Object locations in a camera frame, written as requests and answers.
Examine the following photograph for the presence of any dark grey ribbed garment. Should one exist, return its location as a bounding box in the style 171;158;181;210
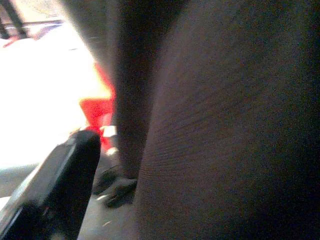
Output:
59;0;320;240

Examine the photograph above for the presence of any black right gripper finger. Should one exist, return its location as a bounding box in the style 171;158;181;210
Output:
0;129;102;240

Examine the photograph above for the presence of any red plastic object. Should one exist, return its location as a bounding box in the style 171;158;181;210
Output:
79;62;118;156

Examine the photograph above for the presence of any black metal rack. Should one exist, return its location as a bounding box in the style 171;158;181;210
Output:
0;0;63;41

